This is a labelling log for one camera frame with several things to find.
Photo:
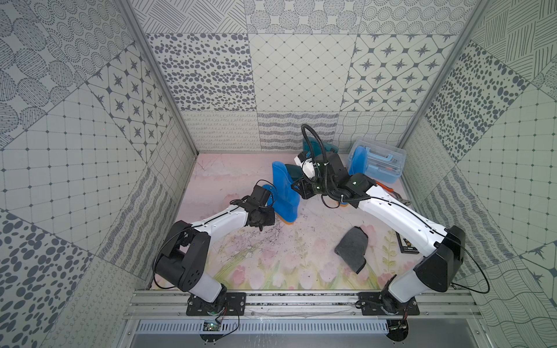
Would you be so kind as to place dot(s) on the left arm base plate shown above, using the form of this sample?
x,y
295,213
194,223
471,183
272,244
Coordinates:
x,y
233,302

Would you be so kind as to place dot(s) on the orange handled pliers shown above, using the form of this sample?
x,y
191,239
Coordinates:
x,y
394,194

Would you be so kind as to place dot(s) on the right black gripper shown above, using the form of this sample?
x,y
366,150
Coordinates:
x,y
304,192

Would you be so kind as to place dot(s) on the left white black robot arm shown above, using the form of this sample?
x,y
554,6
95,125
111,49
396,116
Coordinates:
x,y
182,257

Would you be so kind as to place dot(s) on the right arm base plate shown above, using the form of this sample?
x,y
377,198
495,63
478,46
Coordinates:
x,y
374,303

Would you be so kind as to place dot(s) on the aluminium mounting rail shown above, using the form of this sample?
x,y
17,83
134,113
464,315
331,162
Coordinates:
x,y
456,304

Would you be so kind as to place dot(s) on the grey microfibre cloth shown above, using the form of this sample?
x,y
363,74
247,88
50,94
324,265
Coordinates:
x,y
352,249

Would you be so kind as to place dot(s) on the blue rubber boot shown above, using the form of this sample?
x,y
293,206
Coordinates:
x,y
357,161
285,200

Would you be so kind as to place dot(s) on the white ventilation grille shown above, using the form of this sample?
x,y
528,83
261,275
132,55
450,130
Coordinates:
x,y
275,326

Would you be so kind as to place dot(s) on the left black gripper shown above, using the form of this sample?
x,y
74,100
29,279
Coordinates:
x,y
265,212

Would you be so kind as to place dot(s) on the light blue plastic toolbox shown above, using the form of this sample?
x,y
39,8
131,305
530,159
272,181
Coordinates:
x,y
385,162

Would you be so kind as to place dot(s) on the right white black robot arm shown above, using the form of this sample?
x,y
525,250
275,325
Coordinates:
x,y
442,249

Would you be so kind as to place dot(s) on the green rubber boot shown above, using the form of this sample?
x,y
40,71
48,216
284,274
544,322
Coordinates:
x,y
317,150

